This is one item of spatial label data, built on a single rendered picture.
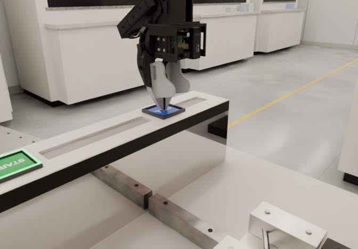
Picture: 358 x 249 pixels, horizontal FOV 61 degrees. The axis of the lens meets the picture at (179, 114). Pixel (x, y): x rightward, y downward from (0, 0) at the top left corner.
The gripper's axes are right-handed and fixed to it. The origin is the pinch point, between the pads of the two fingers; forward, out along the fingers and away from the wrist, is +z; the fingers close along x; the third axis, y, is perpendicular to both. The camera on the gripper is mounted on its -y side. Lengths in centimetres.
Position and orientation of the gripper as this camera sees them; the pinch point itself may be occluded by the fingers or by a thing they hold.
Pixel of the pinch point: (160, 102)
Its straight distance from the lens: 54.5
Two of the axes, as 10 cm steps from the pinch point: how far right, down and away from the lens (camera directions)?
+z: 0.0, 9.3, 3.6
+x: 6.8, -2.7, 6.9
